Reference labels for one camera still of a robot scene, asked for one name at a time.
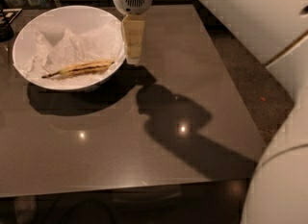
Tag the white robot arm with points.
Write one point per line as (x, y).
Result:
(265, 61)

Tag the white crumpled paper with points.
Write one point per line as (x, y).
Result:
(101, 43)

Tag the yellow banana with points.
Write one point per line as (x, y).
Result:
(81, 68)

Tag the white bowl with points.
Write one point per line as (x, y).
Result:
(79, 19)

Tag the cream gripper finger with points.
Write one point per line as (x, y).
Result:
(133, 29)

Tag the black tray with items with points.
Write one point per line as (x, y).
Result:
(7, 16)

